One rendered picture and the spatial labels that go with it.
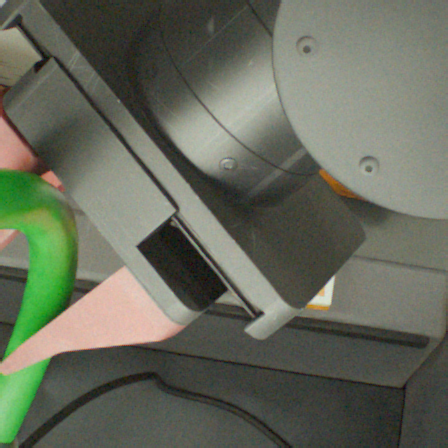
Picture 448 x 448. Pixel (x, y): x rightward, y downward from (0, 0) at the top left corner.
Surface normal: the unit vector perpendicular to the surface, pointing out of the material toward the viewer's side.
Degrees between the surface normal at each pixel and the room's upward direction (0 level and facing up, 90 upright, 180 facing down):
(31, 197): 76
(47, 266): 82
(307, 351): 90
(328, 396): 0
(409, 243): 0
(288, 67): 51
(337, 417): 0
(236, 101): 47
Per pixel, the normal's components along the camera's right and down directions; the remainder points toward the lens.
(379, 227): 0.04, -0.35
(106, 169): -0.36, 0.27
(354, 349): -0.16, 0.92
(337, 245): 0.68, -0.58
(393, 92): -0.16, 0.49
